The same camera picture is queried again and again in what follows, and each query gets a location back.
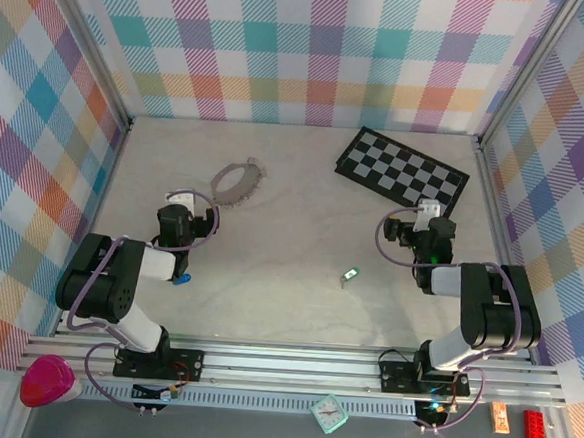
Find teal alarm clock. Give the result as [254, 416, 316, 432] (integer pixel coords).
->
[308, 391, 352, 437]

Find black controller bracket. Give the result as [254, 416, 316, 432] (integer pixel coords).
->
[129, 380, 185, 419]
[410, 397, 452, 435]

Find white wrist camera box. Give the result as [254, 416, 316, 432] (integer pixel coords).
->
[413, 197, 446, 235]
[164, 185, 199, 214]

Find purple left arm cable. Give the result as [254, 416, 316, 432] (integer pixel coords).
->
[60, 181, 224, 419]

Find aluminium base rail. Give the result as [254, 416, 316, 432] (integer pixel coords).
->
[18, 324, 572, 416]

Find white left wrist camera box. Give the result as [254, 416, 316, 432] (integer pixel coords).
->
[164, 185, 199, 214]

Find black grey chessboard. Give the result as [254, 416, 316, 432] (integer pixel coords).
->
[329, 124, 474, 227]

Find small green clip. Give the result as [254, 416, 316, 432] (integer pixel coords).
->
[338, 265, 361, 290]

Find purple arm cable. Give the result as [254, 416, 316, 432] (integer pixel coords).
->
[60, 181, 224, 419]
[361, 202, 530, 438]

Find aluminium corner post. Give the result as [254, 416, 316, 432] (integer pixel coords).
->
[27, 0, 143, 132]
[474, 0, 584, 158]

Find orange tag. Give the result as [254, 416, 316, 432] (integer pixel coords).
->
[487, 401, 514, 436]

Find slotted grey cable duct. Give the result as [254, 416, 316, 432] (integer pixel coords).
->
[76, 378, 420, 422]

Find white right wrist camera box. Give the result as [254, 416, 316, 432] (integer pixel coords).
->
[413, 197, 446, 235]

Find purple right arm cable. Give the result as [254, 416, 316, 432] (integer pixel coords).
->
[361, 202, 530, 438]

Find red studded toy brick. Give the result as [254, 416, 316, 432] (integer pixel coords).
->
[521, 409, 550, 438]

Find aluminium side frame rail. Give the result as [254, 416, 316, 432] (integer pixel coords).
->
[460, 139, 552, 365]
[50, 115, 135, 341]

